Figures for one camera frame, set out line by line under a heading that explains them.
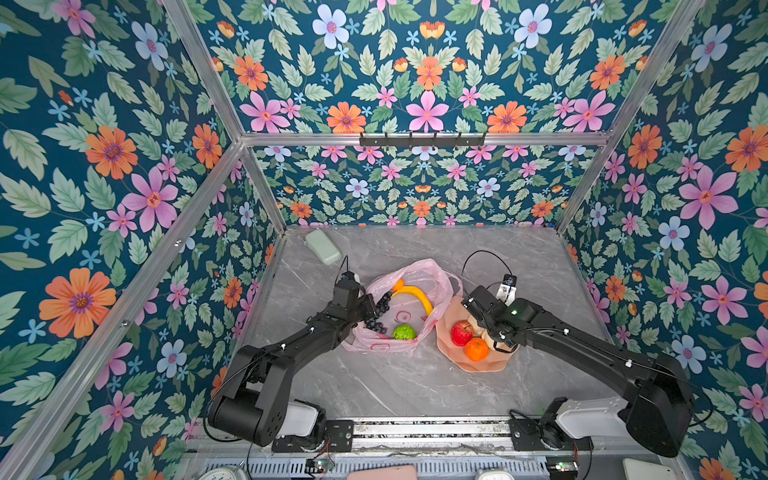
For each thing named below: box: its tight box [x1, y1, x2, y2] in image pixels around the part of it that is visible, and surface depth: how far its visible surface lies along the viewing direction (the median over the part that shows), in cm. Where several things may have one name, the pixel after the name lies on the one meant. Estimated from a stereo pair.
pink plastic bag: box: [342, 259, 464, 353], surface depth 95 cm
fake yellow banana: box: [392, 286, 434, 316], surface depth 100 cm
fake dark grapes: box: [366, 291, 393, 334], surface depth 95 cm
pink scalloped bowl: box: [436, 296, 520, 372], surface depth 87 cm
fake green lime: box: [392, 324, 417, 340], surface depth 87 cm
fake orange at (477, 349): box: [465, 337, 489, 362], surface depth 84 cm
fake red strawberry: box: [450, 320, 475, 347], surface depth 87 cm
